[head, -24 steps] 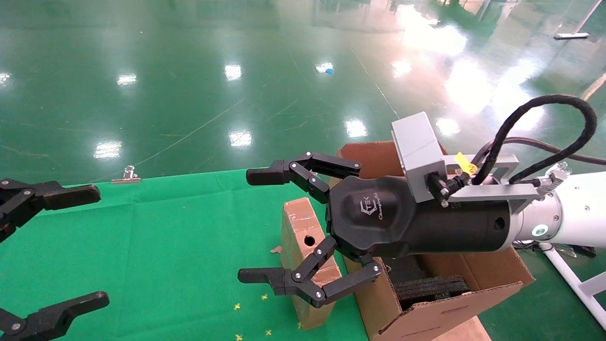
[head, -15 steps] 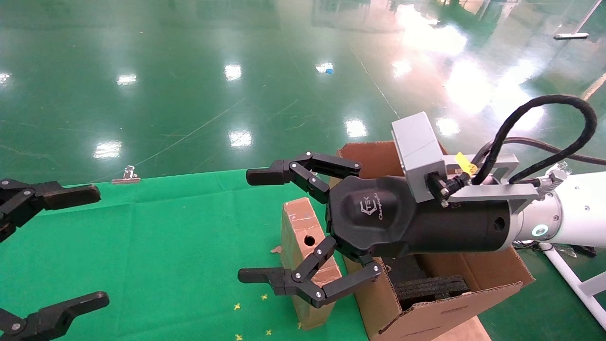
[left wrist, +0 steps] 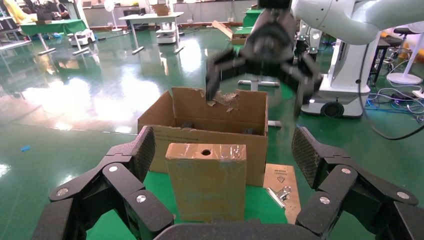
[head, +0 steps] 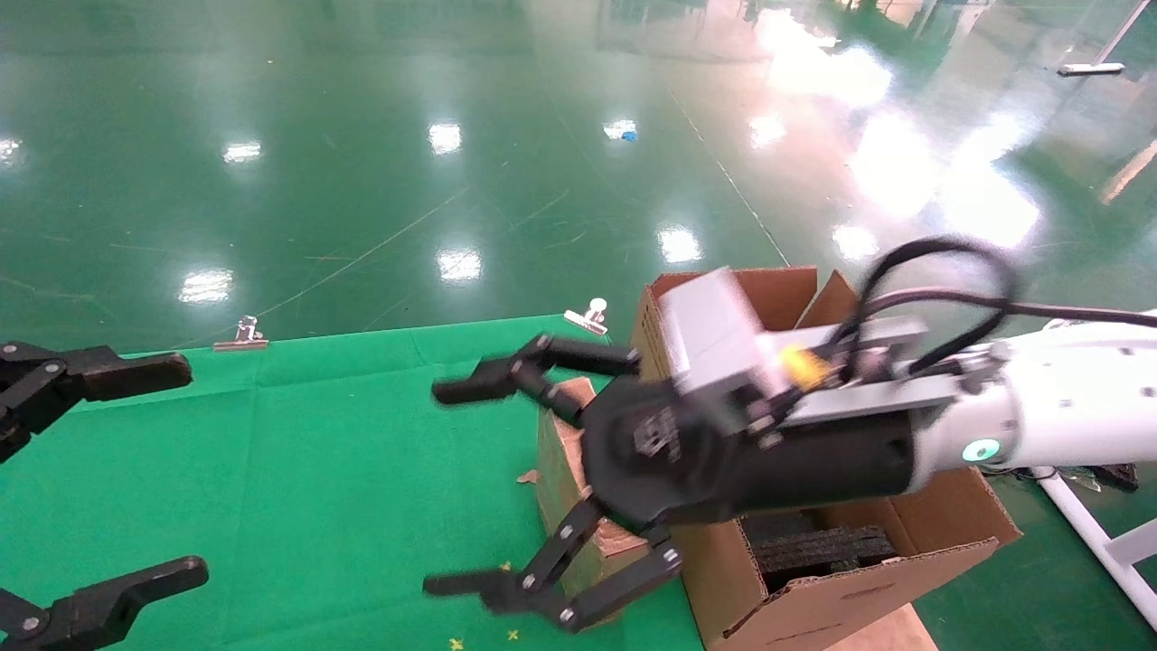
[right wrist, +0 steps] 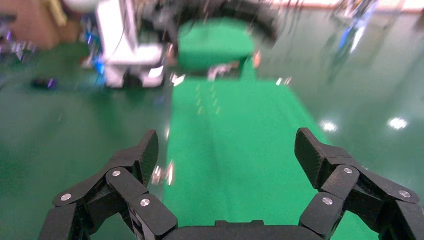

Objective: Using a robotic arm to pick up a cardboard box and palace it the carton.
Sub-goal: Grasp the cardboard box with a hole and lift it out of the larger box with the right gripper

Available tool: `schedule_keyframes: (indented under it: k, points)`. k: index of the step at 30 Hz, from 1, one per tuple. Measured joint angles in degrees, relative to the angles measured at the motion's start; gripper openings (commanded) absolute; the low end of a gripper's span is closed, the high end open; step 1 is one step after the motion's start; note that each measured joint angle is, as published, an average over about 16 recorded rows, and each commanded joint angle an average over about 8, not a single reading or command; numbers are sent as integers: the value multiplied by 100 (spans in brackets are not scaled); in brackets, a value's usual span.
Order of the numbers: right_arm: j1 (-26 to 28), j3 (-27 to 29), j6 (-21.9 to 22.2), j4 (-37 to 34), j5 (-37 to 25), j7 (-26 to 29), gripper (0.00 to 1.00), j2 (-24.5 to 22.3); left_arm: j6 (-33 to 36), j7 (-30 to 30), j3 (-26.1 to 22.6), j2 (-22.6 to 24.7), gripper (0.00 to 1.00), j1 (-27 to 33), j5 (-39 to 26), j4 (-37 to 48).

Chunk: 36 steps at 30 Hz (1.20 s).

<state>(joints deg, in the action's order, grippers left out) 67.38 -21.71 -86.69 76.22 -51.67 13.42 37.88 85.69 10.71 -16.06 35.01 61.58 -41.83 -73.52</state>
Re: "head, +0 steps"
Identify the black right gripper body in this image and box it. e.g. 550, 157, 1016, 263
581, 375, 917, 530

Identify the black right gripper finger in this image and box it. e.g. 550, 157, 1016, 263
431, 333, 641, 428
423, 495, 684, 634

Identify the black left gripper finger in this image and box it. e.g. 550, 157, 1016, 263
0, 341, 193, 464
0, 555, 210, 651

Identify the small brown cardboard box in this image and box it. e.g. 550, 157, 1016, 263
536, 377, 654, 627

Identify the large open brown carton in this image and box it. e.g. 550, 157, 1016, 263
630, 265, 1023, 651

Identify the silver binder clip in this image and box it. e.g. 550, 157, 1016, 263
212, 316, 270, 353
563, 297, 608, 336

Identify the black foam strip insert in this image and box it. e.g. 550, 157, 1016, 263
746, 511, 898, 576

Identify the green table cloth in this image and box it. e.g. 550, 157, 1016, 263
0, 314, 706, 651

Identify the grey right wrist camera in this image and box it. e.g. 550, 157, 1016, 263
658, 268, 961, 430

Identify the white table leg frame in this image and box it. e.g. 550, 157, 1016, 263
1035, 466, 1157, 629

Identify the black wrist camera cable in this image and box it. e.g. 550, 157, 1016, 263
850, 237, 1157, 376

